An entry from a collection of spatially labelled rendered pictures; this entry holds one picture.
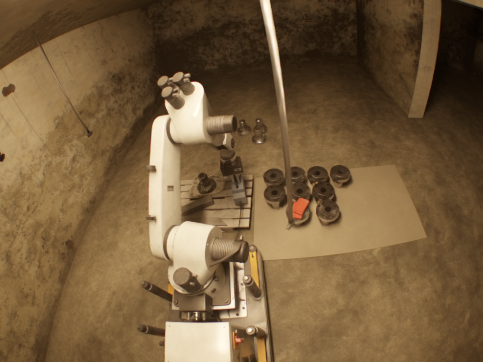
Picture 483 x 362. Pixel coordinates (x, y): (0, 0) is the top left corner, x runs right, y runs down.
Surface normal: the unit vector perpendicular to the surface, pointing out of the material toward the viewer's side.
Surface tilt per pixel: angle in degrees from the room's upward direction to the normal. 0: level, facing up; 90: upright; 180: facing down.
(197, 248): 28
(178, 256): 51
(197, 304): 0
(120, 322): 0
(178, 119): 59
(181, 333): 0
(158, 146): 39
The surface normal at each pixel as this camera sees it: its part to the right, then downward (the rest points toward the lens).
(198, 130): -0.22, 0.47
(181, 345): -0.21, -0.66
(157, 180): -0.28, -0.04
